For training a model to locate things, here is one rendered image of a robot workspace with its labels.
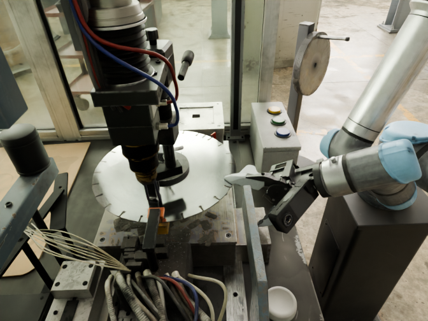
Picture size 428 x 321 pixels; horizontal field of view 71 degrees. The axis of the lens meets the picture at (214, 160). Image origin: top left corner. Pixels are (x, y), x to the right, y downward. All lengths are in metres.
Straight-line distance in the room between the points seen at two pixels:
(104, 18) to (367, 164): 0.46
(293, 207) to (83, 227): 0.58
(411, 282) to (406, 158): 1.32
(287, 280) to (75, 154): 0.84
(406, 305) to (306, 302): 1.06
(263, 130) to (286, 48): 3.05
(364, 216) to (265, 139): 0.35
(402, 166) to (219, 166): 0.36
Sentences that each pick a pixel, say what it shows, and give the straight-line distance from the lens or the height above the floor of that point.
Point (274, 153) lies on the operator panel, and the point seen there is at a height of 0.87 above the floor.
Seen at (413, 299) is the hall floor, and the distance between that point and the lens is 1.80.
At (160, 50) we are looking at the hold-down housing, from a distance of 0.48.
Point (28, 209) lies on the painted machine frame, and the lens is 0.60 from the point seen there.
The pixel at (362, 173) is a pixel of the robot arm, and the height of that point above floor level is 1.05.
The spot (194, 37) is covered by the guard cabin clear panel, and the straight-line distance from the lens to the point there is 1.05.
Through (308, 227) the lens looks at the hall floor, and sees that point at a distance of 1.88.
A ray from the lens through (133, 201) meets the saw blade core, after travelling 0.65.
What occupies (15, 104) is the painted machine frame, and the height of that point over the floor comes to 1.24.
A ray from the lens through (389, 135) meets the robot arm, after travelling 0.89.
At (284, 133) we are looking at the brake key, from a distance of 0.92.
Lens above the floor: 1.39
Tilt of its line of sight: 38 degrees down
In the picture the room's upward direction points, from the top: 2 degrees counter-clockwise
